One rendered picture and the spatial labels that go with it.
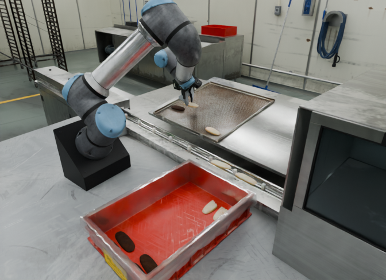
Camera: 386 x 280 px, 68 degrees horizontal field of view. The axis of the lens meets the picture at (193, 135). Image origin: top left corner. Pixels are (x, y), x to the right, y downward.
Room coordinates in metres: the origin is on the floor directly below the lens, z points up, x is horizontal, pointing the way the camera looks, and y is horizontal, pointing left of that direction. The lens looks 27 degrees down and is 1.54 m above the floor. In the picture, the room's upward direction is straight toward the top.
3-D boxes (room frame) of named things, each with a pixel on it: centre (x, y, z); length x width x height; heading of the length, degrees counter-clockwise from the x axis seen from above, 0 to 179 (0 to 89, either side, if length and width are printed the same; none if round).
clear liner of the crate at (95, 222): (0.72, 0.06, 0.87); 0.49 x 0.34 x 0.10; 136
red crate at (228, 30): (5.12, -0.44, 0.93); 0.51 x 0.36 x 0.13; 48
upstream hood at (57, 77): (2.12, 0.90, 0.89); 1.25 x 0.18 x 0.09; 44
